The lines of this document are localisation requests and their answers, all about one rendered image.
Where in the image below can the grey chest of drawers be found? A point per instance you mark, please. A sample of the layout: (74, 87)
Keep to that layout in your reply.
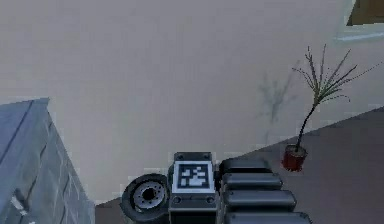
(30, 166)

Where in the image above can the house plant in red pot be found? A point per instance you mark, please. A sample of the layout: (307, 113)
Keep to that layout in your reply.
(293, 158)

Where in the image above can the window with white frame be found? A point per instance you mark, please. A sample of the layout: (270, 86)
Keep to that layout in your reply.
(366, 13)

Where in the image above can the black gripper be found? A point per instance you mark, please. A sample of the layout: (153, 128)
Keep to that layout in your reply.
(146, 196)

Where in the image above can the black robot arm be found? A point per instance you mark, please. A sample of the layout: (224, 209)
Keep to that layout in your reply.
(253, 196)

